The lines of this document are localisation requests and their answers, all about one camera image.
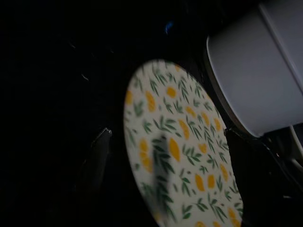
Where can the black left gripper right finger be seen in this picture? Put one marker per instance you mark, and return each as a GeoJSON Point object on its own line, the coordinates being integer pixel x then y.
{"type": "Point", "coordinates": [265, 189]}

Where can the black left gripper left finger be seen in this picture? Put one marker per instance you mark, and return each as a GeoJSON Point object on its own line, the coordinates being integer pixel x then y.
{"type": "Point", "coordinates": [97, 160]}

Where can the white tiered storage rack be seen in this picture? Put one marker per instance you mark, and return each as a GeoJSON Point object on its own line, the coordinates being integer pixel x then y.
{"type": "Point", "coordinates": [248, 71]}

